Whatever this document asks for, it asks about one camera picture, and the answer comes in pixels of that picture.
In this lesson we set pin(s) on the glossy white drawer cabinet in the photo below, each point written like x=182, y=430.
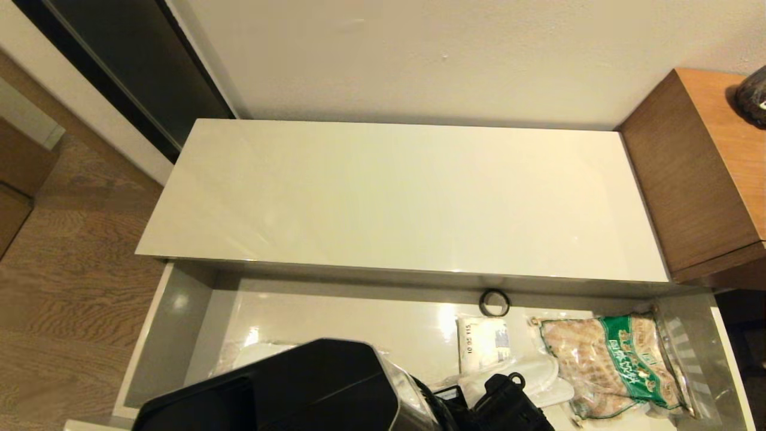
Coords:
x=419, y=197

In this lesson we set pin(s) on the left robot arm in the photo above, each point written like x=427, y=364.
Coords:
x=299, y=389

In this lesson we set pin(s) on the green snack bag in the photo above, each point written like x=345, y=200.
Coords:
x=616, y=359

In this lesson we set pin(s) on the dark sliding door panel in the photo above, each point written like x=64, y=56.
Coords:
x=137, y=66

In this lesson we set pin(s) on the dark round object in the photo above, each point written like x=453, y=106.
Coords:
x=755, y=99

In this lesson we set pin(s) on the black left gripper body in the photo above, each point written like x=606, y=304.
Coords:
x=511, y=410

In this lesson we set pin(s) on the brown wooden furniture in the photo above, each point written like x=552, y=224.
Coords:
x=18, y=173

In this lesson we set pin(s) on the brown wooden side cabinet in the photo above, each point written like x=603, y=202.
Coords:
x=688, y=179

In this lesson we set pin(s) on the black tape roll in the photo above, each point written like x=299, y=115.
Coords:
x=482, y=302

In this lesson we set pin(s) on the floral tissue pack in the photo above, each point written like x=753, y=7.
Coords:
x=482, y=341

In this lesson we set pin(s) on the white slippers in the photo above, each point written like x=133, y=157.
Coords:
x=257, y=354
x=544, y=374

